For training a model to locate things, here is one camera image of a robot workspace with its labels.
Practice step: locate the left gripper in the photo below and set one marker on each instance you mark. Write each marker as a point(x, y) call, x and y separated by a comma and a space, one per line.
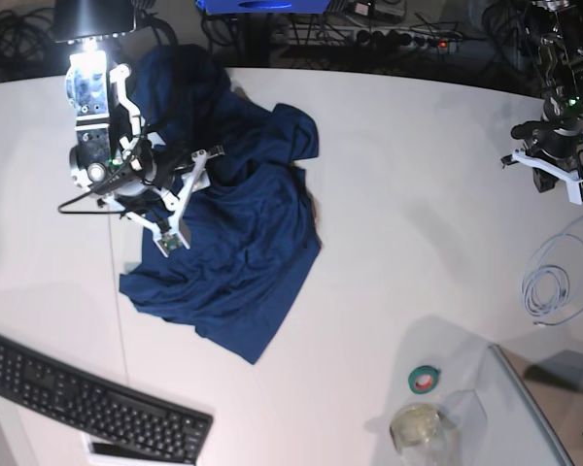
point(559, 147)

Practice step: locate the blue box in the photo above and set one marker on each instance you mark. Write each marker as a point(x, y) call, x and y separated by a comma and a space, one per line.
point(223, 7)

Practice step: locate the dark blue t-shirt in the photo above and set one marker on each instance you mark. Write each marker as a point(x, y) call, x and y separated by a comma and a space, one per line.
point(253, 233)

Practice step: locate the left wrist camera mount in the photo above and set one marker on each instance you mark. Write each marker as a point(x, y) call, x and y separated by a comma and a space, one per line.
point(573, 179)

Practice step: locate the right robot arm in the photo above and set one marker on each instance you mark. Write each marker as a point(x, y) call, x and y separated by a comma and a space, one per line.
point(115, 158)

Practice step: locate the black computer keyboard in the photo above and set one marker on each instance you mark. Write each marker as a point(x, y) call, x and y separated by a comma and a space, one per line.
point(125, 420)

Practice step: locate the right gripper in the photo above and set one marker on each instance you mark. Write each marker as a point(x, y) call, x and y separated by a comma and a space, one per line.
point(138, 184)

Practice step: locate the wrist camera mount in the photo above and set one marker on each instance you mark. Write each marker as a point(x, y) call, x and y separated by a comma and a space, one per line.
point(573, 179)
point(167, 226)

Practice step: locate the green tape roll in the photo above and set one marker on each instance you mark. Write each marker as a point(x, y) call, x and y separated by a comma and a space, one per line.
point(423, 379)

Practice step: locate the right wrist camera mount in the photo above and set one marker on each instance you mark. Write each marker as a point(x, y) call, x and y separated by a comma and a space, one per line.
point(167, 226)

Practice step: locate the clear glass jar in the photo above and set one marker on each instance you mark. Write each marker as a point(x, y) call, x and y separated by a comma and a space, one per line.
point(419, 438)

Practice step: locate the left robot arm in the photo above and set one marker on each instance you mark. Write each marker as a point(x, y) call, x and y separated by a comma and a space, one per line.
point(554, 37)

